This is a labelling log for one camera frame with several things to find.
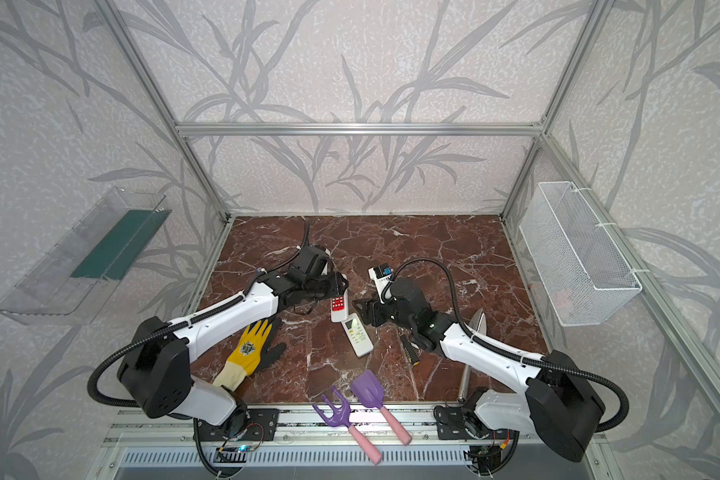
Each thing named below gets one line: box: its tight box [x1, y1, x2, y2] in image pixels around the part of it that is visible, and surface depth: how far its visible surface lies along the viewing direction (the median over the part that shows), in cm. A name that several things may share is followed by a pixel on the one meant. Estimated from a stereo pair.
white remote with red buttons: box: [330, 289, 349, 323], surface depth 84 cm
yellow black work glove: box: [212, 317, 287, 392], surface depth 84 cm
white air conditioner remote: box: [341, 313, 374, 357], surface depth 88 cm
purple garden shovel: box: [350, 369, 412, 446], surface depth 80 cm
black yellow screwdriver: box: [400, 333, 420, 366], surface depth 86 cm
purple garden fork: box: [312, 386, 382, 465], surface depth 76 cm
